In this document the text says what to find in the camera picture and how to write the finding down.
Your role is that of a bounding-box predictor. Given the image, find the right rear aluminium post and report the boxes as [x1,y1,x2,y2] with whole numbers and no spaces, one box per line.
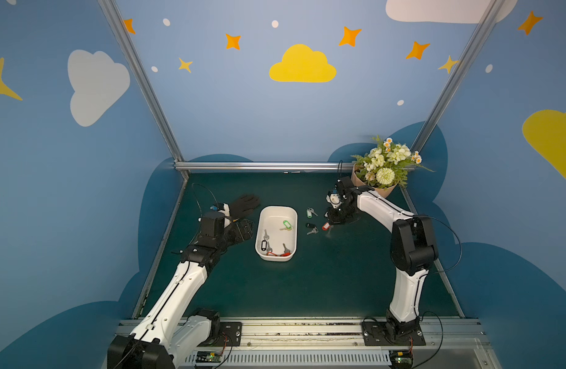
[411,0,506,152]

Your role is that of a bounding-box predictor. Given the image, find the white plastic storage box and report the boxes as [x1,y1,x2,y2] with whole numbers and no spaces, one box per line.
[255,206,298,262]

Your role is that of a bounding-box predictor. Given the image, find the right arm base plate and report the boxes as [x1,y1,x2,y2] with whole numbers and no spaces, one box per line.
[361,319,426,347]

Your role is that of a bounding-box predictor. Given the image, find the key with black solid tag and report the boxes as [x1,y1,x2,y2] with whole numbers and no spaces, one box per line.
[305,223,318,235]

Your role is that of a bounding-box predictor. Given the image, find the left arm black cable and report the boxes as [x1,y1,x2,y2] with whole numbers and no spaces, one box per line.
[190,183,219,218]

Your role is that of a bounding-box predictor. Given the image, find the left floor frame rail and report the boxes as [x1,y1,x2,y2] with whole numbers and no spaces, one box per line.
[121,174,188,319]

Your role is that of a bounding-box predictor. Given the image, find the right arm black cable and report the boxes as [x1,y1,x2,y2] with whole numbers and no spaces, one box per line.
[425,216,463,275]

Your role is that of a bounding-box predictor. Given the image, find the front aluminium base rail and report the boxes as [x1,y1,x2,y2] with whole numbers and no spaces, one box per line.
[100,317,503,369]

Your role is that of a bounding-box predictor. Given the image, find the controller board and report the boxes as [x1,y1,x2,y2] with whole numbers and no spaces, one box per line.
[389,351,414,369]
[195,351,222,364]

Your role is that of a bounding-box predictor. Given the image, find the right controller board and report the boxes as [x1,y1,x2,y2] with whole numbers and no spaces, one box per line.
[389,351,414,369]

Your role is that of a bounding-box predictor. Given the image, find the black yellow work glove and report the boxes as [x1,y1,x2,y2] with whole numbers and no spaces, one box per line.
[229,194,261,220]

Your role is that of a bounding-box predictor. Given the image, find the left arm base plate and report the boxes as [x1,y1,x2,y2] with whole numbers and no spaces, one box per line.
[199,321,243,347]

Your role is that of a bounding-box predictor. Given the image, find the potted artificial flowers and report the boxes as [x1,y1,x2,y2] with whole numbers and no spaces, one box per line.
[351,135,434,198]

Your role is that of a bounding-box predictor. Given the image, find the left rear aluminium post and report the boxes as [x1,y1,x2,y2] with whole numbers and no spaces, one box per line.
[98,0,190,184]

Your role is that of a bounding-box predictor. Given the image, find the aluminium post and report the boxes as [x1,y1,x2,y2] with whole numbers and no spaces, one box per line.
[411,0,506,152]
[98,0,190,184]

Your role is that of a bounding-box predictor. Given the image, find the key with black window tag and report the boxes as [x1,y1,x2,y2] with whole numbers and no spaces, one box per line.
[260,229,271,255]

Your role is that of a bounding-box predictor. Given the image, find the floor frame rail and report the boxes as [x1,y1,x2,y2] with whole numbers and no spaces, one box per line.
[401,188,466,318]
[121,174,188,319]

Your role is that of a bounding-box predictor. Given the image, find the key with green tag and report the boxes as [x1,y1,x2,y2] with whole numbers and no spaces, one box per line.
[306,208,318,219]
[281,220,293,231]

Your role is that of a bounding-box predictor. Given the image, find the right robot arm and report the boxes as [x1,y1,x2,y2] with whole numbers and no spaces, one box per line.
[325,177,438,341]

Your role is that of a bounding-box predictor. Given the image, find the rear aluminium frame rail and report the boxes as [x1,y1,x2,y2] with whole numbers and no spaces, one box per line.
[174,161,353,172]

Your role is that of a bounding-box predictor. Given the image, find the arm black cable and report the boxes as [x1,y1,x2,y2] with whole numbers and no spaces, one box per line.
[190,183,219,218]
[425,216,463,275]

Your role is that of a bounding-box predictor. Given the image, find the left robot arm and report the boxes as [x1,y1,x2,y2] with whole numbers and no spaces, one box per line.
[106,211,253,368]

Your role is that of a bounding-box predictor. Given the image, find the left controller board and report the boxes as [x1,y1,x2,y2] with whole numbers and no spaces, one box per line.
[195,351,222,364]

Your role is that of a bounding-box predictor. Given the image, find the right floor frame rail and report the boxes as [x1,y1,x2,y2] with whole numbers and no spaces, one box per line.
[401,188,466,318]

